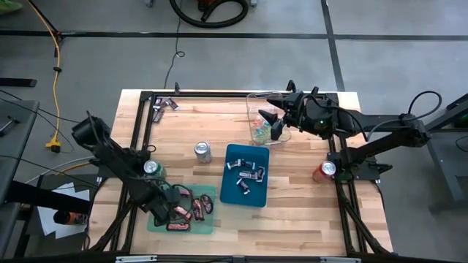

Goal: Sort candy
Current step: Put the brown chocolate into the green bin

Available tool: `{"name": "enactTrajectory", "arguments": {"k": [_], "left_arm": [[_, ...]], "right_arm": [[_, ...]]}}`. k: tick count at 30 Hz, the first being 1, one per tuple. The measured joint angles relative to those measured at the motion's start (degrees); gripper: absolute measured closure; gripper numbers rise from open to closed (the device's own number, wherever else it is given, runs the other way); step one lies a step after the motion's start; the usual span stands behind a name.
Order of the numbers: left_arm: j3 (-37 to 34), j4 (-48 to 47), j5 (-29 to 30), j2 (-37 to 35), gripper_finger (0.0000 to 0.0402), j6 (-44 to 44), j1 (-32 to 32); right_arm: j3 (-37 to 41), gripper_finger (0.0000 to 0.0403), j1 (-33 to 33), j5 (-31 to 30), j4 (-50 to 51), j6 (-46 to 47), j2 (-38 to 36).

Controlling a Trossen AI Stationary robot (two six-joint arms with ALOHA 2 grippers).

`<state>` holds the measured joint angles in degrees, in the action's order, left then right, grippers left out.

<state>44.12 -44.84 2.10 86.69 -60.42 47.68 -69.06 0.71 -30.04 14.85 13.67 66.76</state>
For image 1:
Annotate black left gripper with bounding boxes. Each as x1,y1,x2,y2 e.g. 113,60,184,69
142,182,181,227

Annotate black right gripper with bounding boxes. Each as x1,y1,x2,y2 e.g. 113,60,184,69
258,87,332,142

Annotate clear plastic container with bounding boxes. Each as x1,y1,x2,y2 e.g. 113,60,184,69
245,91,293,147

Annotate green hard candy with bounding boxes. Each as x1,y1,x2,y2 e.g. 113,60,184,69
255,130,274,144

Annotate silver soda can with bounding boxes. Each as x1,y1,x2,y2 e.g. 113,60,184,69
194,141,213,164

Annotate light green plastic bin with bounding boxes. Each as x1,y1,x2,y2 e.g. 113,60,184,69
146,183,218,235

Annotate green soda can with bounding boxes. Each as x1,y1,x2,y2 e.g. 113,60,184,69
143,159,168,182

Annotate red soda can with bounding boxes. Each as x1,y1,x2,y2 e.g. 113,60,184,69
312,160,337,183

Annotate dark teal plastic bin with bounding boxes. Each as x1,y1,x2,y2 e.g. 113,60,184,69
219,143,271,208

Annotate orange and black bottle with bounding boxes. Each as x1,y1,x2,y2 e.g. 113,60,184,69
53,210,88,226

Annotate white paper sheets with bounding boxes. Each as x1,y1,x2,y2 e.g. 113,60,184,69
36,182,91,240

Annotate black table leg beam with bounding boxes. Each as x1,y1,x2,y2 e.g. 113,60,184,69
5,180,91,216

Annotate grey side table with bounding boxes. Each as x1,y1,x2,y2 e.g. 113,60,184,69
0,98,40,256

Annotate metal hand tool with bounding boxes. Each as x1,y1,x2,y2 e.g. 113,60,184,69
0,115,21,138

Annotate grey metal stand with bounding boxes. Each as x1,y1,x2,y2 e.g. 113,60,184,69
409,93,468,213

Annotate black flat floor bar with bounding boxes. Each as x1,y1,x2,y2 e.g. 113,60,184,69
0,77,37,88

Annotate black tripod leg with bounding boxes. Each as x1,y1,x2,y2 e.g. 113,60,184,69
27,0,76,41

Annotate person's foot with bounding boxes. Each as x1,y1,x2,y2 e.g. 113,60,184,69
0,0,23,15

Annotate silver metal bracket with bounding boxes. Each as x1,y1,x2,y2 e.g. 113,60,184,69
115,255,158,263
320,256,363,263

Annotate black aluminium table frame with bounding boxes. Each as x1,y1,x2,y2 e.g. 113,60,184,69
83,89,395,263

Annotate white floor cable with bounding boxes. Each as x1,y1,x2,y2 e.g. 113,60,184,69
25,155,104,183

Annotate black vacuum hose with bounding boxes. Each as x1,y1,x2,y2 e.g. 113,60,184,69
168,0,250,29

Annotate thin black floor cable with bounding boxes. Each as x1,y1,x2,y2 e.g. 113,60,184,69
162,0,186,91

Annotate yellow extension cord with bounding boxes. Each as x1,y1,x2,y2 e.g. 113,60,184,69
27,0,92,176

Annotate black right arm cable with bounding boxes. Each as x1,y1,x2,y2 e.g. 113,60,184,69
367,90,442,140

